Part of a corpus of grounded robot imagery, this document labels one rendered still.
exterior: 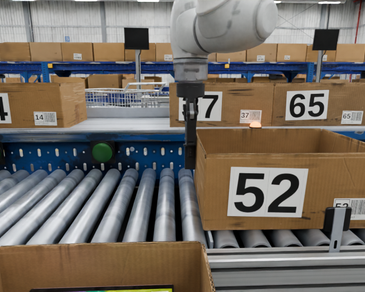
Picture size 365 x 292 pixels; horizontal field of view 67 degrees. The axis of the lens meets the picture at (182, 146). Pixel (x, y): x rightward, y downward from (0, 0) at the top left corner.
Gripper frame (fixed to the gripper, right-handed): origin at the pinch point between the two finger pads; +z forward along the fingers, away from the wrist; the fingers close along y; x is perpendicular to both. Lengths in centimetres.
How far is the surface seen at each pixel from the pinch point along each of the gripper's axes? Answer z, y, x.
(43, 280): 5.9, 41.2, -22.9
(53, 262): 3.1, 41.1, -21.3
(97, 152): 4.2, -21.2, -31.5
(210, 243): 11.4, 24.8, 2.6
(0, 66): -43, -476, -324
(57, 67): -42, -476, -218
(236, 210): 5.6, 21.7, 8.3
